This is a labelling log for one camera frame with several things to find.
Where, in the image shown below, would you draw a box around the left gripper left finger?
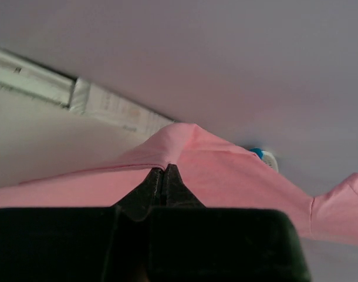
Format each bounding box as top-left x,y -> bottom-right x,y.
0,169 -> 163,281

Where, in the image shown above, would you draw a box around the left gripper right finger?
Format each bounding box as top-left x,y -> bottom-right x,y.
146,164 -> 311,281

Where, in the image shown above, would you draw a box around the pink t shirt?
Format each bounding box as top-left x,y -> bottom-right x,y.
0,123 -> 358,245

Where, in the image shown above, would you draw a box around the blue t shirt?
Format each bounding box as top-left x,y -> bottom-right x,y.
249,147 -> 264,159

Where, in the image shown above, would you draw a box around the white perforated laundry basket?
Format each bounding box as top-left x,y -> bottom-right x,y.
261,150 -> 279,172

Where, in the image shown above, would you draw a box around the white paper sheets at back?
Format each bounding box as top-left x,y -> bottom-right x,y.
69,78 -> 174,137

